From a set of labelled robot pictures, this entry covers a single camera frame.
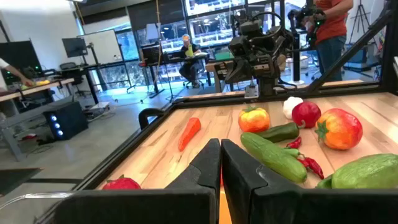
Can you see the pale green cucumber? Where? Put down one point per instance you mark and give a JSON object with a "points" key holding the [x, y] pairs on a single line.
{"points": [[367, 171]]}

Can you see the black desk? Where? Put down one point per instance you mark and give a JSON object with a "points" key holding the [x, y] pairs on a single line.
{"points": [[174, 60], [77, 68]]}

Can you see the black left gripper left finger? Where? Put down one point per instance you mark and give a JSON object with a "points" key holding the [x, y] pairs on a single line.
{"points": [[186, 205]]}

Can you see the dark green jalapeno pepper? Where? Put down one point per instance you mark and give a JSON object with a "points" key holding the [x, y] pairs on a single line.
{"points": [[280, 132]]}

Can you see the yellow orange tomato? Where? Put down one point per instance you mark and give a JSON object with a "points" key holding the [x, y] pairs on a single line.
{"points": [[253, 121]]}

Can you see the yellow object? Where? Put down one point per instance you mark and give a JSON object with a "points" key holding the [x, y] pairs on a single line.
{"points": [[43, 82]]}

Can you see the black pole stand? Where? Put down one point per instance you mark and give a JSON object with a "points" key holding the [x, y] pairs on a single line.
{"points": [[296, 56]]}

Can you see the black handheld camera rig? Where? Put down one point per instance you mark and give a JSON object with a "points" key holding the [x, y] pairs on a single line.
{"points": [[306, 15]]}

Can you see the white garlic bulb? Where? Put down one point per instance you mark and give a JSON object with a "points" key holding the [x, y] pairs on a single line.
{"points": [[290, 105]]}

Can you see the orange carrot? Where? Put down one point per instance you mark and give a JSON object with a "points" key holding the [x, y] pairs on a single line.
{"points": [[189, 133]]}

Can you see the orange red tomato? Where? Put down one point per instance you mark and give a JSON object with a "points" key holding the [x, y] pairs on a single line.
{"points": [[340, 129]]}

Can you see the large black screen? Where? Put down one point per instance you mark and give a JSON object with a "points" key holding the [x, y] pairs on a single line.
{"points": [[18, 56]]}

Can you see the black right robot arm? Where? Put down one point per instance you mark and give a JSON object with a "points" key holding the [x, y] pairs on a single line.
{"points": [[268, 87]]}

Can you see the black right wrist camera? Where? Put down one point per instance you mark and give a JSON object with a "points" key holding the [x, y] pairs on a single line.
{"points": [[239, 46]]}

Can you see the black tripod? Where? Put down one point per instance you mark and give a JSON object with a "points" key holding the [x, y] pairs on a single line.
{"points": [[360, 12]]}

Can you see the black computer tower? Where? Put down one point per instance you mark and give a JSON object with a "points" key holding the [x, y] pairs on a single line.
{"points": [[71, 119]]}

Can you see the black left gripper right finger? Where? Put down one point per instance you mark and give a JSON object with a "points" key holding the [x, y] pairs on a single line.
{"points": [[280, 208]]}

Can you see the black monitor on stand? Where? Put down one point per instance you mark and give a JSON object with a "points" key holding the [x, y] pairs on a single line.
{"points": [[74, 47]]}

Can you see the person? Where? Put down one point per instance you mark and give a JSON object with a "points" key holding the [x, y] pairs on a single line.
{"points": [[332, 31], [3, 77], [189, 67]]}

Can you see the wooden desk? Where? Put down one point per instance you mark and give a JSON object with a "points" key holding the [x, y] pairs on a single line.
{"points": [[46, 85]]}

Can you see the whiteboard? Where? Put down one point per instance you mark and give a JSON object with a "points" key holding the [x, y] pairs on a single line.
{"points": [[102, 46]]}

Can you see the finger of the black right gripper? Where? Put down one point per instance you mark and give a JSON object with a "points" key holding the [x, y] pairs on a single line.
{"points": [[241, 71]]}

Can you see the black floor mat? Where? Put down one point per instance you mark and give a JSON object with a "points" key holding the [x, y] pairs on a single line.
{"points": [[15, 180]]}

